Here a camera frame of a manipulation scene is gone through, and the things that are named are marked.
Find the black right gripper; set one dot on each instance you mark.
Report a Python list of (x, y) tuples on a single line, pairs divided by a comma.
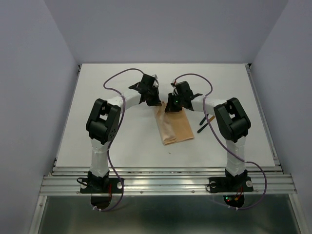
[(169, 107)]

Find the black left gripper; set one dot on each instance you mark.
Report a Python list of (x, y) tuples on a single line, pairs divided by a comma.
[(156, 102)]

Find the peach cloth napkin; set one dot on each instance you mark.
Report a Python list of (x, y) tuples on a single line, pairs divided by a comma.
[(173, 127)]

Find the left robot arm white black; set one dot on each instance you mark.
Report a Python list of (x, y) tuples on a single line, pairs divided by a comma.
[(103, 124)]

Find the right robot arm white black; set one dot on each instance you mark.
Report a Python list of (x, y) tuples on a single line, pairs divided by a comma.
[(232, 121)]

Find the gold fork black handle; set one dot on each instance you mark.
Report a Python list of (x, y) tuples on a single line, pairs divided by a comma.
[(203, 122)]

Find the aluminium rail frame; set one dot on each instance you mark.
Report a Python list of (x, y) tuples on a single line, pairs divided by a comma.
[(165, 186)]

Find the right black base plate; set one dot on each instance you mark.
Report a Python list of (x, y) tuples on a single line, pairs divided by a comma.
[(228, 185)]

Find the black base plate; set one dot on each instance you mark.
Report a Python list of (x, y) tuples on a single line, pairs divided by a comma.
[(228, 185), (112, 186)]

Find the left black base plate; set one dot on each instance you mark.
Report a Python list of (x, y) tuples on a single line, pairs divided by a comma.
[(112, 186)]

